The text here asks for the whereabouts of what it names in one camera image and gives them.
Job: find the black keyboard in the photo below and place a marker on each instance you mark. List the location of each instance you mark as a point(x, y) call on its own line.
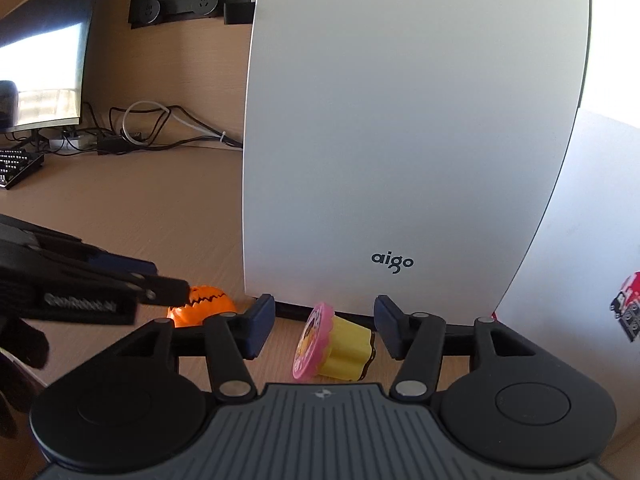
point(17, 167)

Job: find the white printed flat box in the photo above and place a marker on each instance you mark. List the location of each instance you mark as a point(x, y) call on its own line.
point(565, 260)

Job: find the orange pumpkin toy shell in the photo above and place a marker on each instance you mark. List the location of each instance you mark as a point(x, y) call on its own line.
point(212, 305)

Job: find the black computer monitor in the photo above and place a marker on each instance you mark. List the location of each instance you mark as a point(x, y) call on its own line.
point(45, 60)

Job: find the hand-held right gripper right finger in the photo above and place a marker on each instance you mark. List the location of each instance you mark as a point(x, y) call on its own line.
point(390, 327)

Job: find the person's left hand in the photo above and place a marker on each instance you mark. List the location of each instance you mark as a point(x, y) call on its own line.
point(22, 345)

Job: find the white computer case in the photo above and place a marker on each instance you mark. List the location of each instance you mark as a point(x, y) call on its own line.
point(400, 125)

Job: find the black wall socket rail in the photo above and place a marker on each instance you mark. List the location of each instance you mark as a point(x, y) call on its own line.
point(170, 7)

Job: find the black power adapter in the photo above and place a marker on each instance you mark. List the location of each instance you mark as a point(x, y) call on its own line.
point(114, 146)

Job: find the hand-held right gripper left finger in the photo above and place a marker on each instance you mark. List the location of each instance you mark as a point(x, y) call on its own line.
point(260, 327)

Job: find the black plug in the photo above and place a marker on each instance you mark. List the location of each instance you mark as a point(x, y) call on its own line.
point(239, 12)

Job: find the white power strip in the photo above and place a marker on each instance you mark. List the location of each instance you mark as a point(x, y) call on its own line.
point(70, 142)

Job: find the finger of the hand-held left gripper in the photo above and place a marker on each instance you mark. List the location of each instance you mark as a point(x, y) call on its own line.
point(125, 266)
point(165, 291)

